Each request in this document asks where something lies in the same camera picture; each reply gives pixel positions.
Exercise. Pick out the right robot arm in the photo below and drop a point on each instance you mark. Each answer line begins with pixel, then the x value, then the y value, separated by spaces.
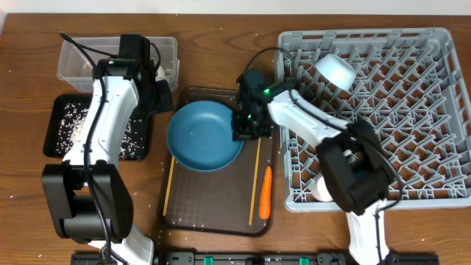
pixel 357 176

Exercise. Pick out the left wooden chopstick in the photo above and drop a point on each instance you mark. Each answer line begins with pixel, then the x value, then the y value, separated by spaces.
pixel 168 186

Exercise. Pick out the black tray bin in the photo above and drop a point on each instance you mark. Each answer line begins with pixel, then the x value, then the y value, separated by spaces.
pixel 57 113

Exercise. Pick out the brown serving tray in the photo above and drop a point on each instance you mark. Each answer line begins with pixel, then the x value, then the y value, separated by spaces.
pixel 219 201

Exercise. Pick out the grey dishwasher rack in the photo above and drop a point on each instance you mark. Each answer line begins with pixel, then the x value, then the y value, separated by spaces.
pixel 410 88

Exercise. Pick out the pile of white rice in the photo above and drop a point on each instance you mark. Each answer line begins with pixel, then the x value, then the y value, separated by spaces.
pixel 70 125

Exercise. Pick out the light blue bowl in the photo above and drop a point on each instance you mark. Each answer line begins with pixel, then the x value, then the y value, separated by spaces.
pixel 337 71

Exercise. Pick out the wooden chopstick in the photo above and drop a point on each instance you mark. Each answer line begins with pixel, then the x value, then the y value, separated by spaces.
pixel 168 186
pixel 254 184

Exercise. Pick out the pink cup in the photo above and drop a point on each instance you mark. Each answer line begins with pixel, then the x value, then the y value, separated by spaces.
pixel 319 189

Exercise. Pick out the clear plastic bin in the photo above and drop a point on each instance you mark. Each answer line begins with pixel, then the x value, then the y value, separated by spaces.
pixel 74 68

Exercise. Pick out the right wooden chopstick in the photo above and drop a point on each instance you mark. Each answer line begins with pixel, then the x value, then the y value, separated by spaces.
pixel 254 184

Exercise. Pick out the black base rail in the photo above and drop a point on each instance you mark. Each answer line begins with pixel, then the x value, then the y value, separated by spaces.
pixel 189 258

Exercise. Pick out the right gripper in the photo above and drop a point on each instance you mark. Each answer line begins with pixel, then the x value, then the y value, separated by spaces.
pixel 239 132

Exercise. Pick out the dark blue plate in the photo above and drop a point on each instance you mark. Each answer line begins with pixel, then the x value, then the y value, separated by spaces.
pixel 200 136

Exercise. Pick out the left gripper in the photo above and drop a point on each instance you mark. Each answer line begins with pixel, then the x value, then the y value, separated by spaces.
pixel 166 102

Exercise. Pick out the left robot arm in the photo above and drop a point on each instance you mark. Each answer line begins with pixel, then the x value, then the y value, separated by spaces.
pixel 87 198

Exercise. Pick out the orange carrot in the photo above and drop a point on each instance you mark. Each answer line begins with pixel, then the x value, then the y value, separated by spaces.
pixel 265 201

